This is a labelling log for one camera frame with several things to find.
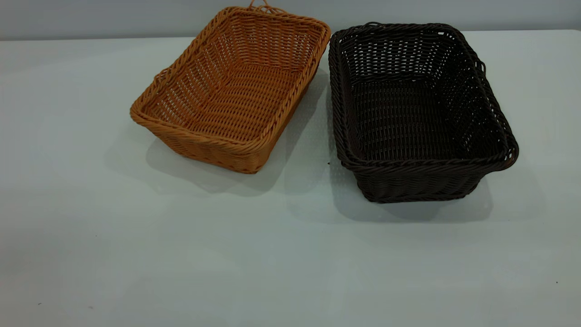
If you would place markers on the orange-brown woven wicker basket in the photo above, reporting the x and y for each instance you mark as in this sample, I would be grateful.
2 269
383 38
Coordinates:
236 97

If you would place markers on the dark brown woven wicker basket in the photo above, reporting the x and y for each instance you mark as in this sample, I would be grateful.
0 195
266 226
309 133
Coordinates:
408 118

